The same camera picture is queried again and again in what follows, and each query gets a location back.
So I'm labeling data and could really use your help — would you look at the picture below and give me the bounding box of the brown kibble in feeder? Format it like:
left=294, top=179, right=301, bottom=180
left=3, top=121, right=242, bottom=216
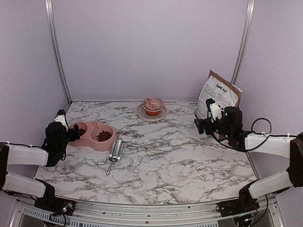
left=79, top=129, right=114, bottom=142

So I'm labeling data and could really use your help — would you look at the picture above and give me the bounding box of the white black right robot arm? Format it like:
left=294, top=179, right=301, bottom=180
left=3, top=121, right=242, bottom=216
left=194, top=103, right=303, bottom=217

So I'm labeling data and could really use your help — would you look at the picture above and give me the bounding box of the white brown pet food bag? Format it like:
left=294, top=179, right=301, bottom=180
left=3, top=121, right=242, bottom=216
left=196, top=70, right=242, bottom=119

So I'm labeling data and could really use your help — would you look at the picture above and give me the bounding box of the white tape roll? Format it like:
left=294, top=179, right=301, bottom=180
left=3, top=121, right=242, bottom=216
left=134, top=104, right=169, bottom=122

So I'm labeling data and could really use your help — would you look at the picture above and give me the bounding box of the left aluminium frame post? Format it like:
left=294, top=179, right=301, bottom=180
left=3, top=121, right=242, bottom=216
left=45, top=0, right=72, bottom=105

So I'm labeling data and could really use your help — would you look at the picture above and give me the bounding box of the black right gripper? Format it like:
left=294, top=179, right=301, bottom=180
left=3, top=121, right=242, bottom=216
left=194, top=117, right=232, bottom=140

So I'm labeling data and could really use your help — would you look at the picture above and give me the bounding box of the aluminium front frame rail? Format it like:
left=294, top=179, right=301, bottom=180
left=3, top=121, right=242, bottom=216
left=8, top=195, right=285, bottom=227

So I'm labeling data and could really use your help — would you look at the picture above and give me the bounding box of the pink double pet feeder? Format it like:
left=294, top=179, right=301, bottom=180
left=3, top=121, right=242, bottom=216
left=69, top=121, right=117, bottom=151

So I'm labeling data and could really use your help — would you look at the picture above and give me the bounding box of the aluminium frame post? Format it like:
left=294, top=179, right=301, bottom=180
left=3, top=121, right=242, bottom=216
left=45, top=0, right=72, bottom=105
left=231, top=0, right=255, bottom=85

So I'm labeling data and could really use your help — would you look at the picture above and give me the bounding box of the right aluminium frame post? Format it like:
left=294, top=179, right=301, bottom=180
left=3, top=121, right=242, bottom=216
left=231, top=0, right=255, bottom=85

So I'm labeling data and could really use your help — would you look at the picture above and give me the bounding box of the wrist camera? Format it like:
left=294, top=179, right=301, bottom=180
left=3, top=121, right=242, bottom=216
left=54, top=109, right=69, bottom=129
left=206, top=98, right=223, bottom=122

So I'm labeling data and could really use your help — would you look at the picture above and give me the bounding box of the red patterned ceramic bowl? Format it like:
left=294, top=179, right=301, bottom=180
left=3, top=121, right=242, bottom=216
left=143, top=97, right=163, bottom=116

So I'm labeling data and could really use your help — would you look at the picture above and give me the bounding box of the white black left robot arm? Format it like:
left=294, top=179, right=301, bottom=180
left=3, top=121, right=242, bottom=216
left=0, top=122, right=80, bottom=215

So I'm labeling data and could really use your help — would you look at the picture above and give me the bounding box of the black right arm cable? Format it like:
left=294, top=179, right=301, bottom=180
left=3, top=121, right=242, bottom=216
left=212, top=117, right=273, bottom=151

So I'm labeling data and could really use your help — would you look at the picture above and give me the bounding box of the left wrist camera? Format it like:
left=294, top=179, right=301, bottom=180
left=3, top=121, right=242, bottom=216
left=54, top=109, right=69, bottom=129

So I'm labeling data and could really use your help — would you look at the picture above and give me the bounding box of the silver metal scoop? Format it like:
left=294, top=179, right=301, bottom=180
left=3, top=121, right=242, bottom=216
left=106, top=140, right=124, bottom=175

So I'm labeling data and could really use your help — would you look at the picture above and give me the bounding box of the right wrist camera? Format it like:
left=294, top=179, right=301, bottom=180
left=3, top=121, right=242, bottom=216
left=206, top=98, right=223, bottom=122

